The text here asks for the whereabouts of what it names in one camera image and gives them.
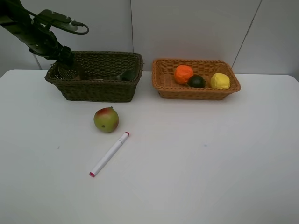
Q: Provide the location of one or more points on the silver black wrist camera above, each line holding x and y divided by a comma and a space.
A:
60, 21

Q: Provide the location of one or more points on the orange tangerine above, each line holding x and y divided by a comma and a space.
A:
182, 74

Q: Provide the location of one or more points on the yellow lemon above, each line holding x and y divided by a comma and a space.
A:
220, 81

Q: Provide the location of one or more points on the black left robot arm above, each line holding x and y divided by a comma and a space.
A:
15, 18

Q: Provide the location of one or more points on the translucent pink plastic cup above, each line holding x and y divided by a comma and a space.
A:
71, 72

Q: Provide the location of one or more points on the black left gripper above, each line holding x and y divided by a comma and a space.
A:
41, 41

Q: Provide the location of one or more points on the orange wicker basket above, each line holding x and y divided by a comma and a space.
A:
163, 79

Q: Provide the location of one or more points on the white marker pink caps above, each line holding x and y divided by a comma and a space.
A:
109, 154

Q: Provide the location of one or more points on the dark brown wicker basket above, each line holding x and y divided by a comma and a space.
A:
99, 65

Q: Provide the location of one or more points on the dark green pump bottle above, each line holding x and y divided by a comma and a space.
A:
128, 75

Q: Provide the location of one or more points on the green red mango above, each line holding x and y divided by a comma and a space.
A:
106, 119

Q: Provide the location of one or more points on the dark purple mangosteen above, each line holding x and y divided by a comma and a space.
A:
196, 81

